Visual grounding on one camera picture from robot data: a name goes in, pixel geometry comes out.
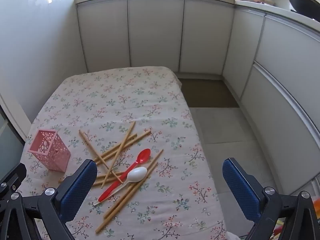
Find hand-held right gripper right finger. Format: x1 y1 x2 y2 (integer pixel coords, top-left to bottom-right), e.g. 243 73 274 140
222 157 320 240

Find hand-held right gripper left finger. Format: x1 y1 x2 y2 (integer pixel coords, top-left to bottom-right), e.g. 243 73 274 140
0 159 98 240

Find pink perforated utensil basket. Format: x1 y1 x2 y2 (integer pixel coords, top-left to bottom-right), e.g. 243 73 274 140
27 129 71 172

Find pile of wooden chopsticks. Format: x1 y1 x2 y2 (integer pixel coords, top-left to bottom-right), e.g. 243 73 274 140
58 121 164 233

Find white plastic spoon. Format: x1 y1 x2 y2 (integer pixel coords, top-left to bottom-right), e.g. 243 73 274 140
94 167 148 205

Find red plastic spoon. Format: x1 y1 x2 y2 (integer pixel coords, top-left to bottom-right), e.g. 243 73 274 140
98 148 151 202

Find glass door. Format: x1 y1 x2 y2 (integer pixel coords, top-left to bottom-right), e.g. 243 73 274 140
0 92 32 173

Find floral tablecloth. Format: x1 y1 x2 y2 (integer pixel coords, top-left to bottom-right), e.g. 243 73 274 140
19 66 228 240

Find brown floor mat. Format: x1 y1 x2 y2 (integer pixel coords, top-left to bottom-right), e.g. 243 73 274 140
180 78 240 108

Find white lower kitchen cabinets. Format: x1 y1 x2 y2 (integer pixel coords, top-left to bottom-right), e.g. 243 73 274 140
74 0 320 195

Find white kitchen countertop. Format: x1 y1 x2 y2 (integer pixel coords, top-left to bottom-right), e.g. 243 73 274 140
74 0 320 30

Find black wok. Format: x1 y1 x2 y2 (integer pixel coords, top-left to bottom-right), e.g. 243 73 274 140
286 0 320 22

